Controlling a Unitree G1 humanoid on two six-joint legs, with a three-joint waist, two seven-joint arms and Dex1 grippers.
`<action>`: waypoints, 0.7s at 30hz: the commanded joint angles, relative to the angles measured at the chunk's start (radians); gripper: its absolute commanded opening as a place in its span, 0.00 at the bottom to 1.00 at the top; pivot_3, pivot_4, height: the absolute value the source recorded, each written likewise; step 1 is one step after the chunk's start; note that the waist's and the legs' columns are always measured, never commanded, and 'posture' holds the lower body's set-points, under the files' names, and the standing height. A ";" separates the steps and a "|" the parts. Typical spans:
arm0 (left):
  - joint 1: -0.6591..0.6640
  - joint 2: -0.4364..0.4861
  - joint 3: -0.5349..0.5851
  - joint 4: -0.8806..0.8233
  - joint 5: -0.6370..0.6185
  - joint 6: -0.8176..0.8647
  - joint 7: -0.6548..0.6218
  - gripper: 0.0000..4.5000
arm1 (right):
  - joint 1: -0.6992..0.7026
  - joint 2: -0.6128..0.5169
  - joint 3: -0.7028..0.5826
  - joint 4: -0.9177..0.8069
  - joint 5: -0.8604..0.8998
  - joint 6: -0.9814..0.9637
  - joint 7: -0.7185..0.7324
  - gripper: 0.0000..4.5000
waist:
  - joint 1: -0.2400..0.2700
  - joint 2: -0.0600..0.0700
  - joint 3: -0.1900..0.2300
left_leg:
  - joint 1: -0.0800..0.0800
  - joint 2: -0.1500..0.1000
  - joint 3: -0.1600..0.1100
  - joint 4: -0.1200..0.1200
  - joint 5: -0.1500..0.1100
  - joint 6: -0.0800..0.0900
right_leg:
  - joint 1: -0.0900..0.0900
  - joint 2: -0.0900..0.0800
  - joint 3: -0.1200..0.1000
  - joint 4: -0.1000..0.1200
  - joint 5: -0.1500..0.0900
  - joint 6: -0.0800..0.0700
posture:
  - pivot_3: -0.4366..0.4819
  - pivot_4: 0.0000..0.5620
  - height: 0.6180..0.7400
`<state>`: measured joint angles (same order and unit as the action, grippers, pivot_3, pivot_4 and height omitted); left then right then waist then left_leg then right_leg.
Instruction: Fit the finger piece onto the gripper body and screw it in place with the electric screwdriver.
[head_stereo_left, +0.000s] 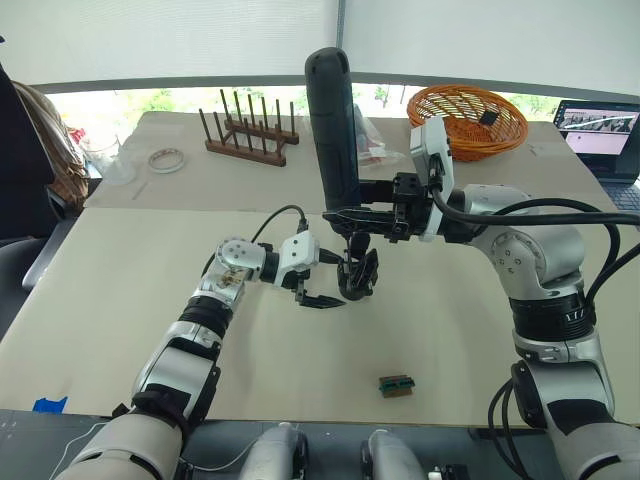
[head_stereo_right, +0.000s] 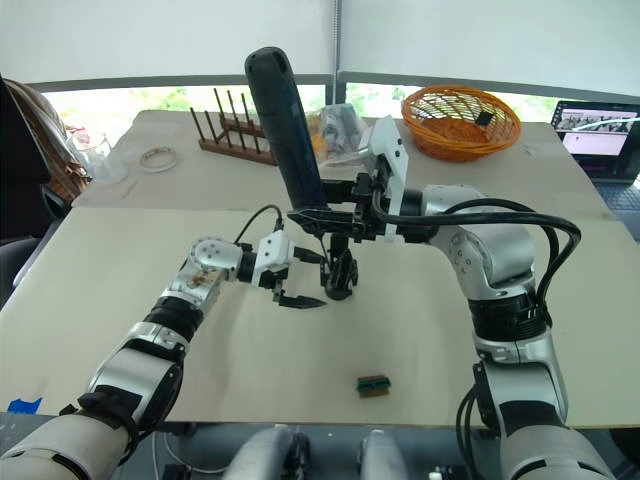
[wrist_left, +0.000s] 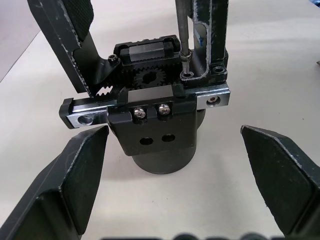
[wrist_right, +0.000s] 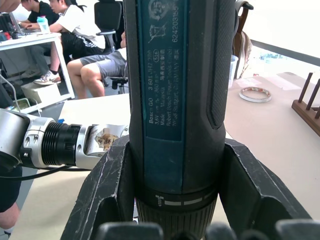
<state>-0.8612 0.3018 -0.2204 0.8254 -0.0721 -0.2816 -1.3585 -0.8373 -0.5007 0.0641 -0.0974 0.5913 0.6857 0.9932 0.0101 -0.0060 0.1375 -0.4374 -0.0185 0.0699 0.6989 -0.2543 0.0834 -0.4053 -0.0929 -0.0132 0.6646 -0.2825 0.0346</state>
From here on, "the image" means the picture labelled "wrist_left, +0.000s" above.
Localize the black finger piece, scuffed edges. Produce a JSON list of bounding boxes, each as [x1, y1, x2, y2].
[[179, 0, 230, 85]]

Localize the silver rail socket screw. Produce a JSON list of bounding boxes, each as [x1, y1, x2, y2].
[[206, 96, 220, 108]]

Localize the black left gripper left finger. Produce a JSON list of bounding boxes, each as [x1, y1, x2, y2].
[[0, 125, 110, 240]]

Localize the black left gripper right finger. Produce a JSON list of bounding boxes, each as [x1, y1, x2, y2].
[[240, 125, 320, 240]]

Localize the small silver hex screw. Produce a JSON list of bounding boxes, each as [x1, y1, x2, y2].
[[180, 52, 194, 79]]

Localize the black gripper body workpiece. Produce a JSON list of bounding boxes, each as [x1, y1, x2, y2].
[[59, 34, 231, 176]]

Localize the black finger piece, ribbed pad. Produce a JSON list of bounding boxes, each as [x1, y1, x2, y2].
[[26, 0, 122, 99]]

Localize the silver pan head screw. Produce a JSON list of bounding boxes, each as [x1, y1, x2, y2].
[[133, 106, 148, 120], [156, 102, 172, 116]]

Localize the silver electric screwdriver bit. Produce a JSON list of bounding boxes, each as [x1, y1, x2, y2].
[[174, 0, 193, 60]]

